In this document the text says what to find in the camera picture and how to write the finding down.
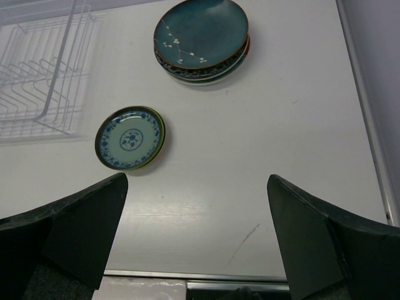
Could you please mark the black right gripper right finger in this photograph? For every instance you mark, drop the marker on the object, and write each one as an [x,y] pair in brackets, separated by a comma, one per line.
[329,252]

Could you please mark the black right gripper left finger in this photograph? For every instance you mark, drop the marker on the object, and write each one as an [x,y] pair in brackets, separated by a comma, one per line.
[60,250]

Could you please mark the dark green plate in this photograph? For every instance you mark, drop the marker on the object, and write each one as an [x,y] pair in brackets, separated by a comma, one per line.
[200,34]
[118,140]

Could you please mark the blue white floral plate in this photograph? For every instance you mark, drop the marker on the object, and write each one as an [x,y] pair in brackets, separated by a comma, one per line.
[206,73]

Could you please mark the lime green plate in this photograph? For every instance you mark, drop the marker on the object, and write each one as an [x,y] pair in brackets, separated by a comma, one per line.
[153,140]

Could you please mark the clear wire dish rack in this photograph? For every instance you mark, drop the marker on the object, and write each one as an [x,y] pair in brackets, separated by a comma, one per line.
[46,51]

